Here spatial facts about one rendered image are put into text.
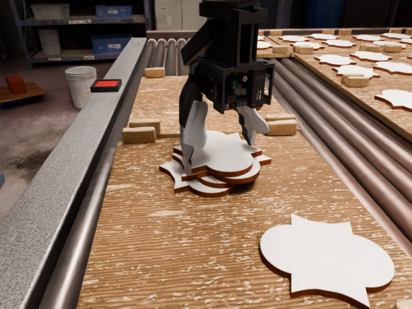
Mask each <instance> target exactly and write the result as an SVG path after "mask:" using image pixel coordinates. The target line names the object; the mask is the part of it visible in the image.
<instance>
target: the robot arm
mask: <svg viewBox="0 0 412 309"><path fill-rule="evenodd" d="M257 1H258V0H202V2H200V3H199V15H200V16H201V17H208V18H213V20H207V22H206V23H205V24H204V25H203V26H202V27H201V28H200V30H198V32H196V33H195V35H194V36H193V37H192V38H191V39H190V40H189V41H188V43H187V44H186V45H185V46H184V47H183V48H182V49H181V50H180V51H181V56H182V60H183V65H184V66H191V67H192V68H193V69H194V73H193V72H189V75H188V79H187V81H186V83H185V84H184V86H183V88H182V91H181V93H180V98H179V124H180V142H181V150H182V153H183V156H184V159H185V161H186V162H190V159H191V156H192V154H193V151H194V147H196V148H200V149H202V148H203V147H204V146H205V144H206V141H207V133H206V130H205V125H204V124H205V119H206V116H207V113H208V104H207V102H205V101H202V96H203V94H204V95H205V97H206V98H207V99H209V100H210V101H212V102H213V108H214V109H215V110H216V111H218V112H219V113H220V114H224V110H227V109H230V108H233V109H234V110H235V111H236V112H237V113H238V122H239V123H240V125H241V126H242V135H243V137H244V139H245V140H246V142H247V144H248V145H250V146H253V143H254V140H255V136H256V131H259V132H263V133H268V132H269V127H268V124H267V123H266V122H265V120H264V119H263V118H262V117H261V116H260V115H259V114H258V113H257V111H256V108H259V107H262V106H263V102H264V103H266V104H267V105H271V101H272V90H273V78H274V72H275V63H272V62H270V61H267V60H264V59H262V58H258V57H257V48H258V32H259V24H260V23H266V22H267V15H268V9H263V8H261V3H258V2H257ZM266 74H269V75H270V82H269V94H265V93H264V89H265V76H266ZM201 93H203V94H201Z"/></svg>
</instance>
